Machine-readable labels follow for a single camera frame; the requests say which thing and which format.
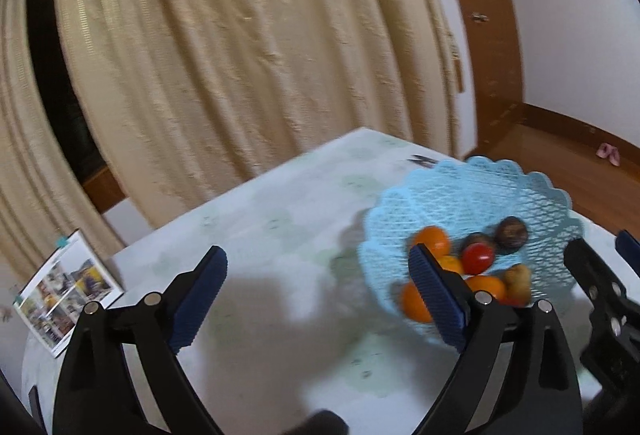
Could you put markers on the small tangerine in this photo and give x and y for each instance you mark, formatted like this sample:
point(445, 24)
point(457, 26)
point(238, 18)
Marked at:
point(434, 239)
point(452, 263)

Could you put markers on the pale green printed tablecloth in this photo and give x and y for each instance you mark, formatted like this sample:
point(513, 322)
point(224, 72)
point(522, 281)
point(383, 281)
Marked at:
point(280, 255)

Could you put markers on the tan round fruit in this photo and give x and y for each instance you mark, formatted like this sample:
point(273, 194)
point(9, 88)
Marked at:
point(520, 277)

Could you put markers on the light blue plastic basket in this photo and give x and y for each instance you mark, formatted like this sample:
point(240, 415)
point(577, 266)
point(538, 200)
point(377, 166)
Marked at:
point(450, 195)

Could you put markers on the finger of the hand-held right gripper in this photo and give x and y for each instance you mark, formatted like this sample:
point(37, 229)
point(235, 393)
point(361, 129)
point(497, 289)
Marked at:
point(627, 250)
point(595, 275)

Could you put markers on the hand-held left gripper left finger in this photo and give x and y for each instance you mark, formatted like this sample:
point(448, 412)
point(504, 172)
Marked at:
point(200, 295)

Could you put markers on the pink slippers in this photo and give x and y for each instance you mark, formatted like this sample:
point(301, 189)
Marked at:
point(609, 154)

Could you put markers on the large orange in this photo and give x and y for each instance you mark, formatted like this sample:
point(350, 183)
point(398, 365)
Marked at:
point(415, 304)

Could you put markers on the brown wooden door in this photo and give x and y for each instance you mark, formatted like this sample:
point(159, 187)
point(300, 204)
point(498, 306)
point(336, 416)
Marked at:
point(480, 40)

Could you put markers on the cream pleated curtain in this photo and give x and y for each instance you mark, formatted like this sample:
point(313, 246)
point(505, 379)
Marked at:
point(35, 165)

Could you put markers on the cream textured curtain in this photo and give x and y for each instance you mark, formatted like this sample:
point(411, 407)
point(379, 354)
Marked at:
point(250, 40)

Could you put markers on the teal binder clip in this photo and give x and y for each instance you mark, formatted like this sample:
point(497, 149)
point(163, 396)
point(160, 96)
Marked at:
point(63, 241)

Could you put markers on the photo collage board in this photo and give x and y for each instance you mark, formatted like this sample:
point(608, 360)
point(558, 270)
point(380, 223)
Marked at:
point(65, 290)

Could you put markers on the medium orange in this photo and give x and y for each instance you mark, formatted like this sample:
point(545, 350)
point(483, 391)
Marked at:
point(487, 287)

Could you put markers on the dark brown round fruit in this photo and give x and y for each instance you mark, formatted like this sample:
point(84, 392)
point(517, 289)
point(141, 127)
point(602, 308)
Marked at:
point(511, 232)
point(475, 239)

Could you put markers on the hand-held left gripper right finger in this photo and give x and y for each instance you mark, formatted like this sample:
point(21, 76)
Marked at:
point(440, 300)

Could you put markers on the wooden window sill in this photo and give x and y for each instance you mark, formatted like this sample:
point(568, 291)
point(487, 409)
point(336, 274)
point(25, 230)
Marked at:
point(105, 192)

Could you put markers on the small black object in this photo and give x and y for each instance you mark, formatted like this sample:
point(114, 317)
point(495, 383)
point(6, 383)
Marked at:
point(424, 161)

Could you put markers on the red tomato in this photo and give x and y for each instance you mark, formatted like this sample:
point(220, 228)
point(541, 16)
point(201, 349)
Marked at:
point(477, 257)

